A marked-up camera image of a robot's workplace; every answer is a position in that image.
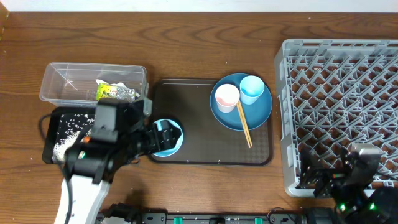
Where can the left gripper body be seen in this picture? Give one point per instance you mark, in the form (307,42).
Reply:
(129,134)

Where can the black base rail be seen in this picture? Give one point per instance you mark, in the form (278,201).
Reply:
(276,217)

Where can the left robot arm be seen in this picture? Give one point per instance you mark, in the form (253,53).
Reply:
(84,190)

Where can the white rice pile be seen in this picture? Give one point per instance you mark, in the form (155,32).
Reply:
(68,130)

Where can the orange carrot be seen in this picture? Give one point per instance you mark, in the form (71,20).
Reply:
(86,139)

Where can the clear plastic bin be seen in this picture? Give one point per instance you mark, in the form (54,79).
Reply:
(76,84)

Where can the black waste tray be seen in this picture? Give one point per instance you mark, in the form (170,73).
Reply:
(49,130)

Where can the grey dishwasher rack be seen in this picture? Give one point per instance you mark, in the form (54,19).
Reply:
(332,93)

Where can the brown serving tray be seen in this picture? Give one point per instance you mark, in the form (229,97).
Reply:
(205,140)

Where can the light blue bowl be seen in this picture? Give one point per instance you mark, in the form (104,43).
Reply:
(160,125)

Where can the light blue cup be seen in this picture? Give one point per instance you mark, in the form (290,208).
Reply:
(251,88)

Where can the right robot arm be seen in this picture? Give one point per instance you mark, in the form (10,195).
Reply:
(354,206)

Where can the dark blue plate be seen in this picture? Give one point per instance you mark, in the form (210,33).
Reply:
(256,114)

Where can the foil snack wrapper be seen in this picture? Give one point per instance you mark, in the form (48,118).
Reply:
(120,94)

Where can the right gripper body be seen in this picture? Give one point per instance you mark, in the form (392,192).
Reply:
(359,185)

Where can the pink white cup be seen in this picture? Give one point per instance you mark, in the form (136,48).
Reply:
(227,96)

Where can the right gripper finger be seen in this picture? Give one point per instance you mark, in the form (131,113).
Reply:
(349,157)
(313,174)

